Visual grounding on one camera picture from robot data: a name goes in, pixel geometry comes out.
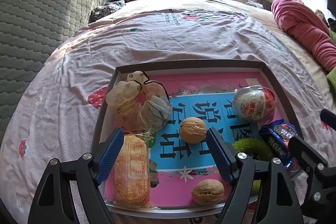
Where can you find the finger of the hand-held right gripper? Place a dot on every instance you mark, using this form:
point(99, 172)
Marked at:
point(302, 150)
point(329, 119)

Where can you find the dark floral cloth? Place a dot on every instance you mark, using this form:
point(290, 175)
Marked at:
point(107, 10)

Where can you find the pink quilt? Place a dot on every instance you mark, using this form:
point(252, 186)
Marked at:
point(302, 27)

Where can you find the grey quilted headboard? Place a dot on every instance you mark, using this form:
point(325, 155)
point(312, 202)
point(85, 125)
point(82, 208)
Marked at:
point(44, 24)

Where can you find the green cloth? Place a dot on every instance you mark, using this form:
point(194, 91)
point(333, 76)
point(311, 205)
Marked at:
point(332, 77)

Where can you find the green fuzzy scrunchie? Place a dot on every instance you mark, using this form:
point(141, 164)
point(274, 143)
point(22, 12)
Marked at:
point(252, 146)

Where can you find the dark clothes heap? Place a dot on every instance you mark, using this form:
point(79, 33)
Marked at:
point(324, 16)

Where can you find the shallow grey box tray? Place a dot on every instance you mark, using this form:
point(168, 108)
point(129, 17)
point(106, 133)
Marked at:
point(199, 85)

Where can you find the blue cookie packet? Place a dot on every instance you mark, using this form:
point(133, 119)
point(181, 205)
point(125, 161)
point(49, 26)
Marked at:
point(278, 140)

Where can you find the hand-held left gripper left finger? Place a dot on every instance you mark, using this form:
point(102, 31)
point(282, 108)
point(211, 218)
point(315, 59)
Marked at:
point(110, 155)

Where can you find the orange cracker packet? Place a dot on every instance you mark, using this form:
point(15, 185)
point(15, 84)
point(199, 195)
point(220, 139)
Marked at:
point(131, 171)

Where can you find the walnut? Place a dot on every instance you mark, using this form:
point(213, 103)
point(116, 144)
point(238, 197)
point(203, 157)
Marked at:
point(193, 130)
point(207, 192)

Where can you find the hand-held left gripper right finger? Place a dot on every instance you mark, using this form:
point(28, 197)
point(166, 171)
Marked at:
point(220, 155)

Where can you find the white red egg toy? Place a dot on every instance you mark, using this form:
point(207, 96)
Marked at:
point(253, 104)

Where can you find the cream sheer scrunchie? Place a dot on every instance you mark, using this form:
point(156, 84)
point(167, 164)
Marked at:
point(136, 106)

